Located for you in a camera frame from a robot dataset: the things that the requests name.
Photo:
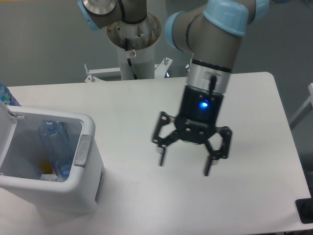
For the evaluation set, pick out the blue patterned bottle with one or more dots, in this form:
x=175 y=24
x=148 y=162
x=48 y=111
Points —
x=6 y=97

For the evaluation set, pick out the clear crushed plastic bottle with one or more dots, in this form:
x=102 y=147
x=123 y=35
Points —
x=55 y=140

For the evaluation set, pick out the white paper carton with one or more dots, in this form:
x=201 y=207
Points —
x=51 y=178

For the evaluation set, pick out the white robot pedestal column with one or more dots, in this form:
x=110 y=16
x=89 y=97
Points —
x=136 y=41

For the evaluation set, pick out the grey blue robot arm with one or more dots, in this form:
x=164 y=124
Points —
x=212 y=33

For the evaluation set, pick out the black device at table edge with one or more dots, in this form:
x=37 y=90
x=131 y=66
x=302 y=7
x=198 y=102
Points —
x=305 y=210

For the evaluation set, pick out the white plastic trash can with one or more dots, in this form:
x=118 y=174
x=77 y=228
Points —
x=22 y=153

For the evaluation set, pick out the white frame at right edge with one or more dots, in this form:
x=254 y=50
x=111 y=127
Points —
x=303 y=110

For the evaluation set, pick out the yellow trash piece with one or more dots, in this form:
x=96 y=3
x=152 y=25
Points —
x=47 y=168

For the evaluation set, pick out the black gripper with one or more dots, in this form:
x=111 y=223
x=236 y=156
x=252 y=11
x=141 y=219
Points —
x=195 y=123

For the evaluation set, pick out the white pedestal base frame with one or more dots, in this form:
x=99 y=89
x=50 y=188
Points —
x=133 y=70

